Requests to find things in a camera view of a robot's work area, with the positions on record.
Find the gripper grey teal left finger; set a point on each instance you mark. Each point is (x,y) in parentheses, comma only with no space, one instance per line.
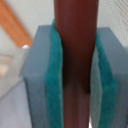
(43,77)

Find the fork with wooden handle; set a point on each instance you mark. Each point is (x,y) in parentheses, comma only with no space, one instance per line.
(13,26)

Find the round tan wooden plate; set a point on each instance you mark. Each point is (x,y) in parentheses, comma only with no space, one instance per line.
(13,75)

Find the brown toy sausage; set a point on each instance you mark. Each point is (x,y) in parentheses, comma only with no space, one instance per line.
(76,60)

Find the gripper grey teal right finger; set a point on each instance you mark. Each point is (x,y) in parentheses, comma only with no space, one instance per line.
(109,82)

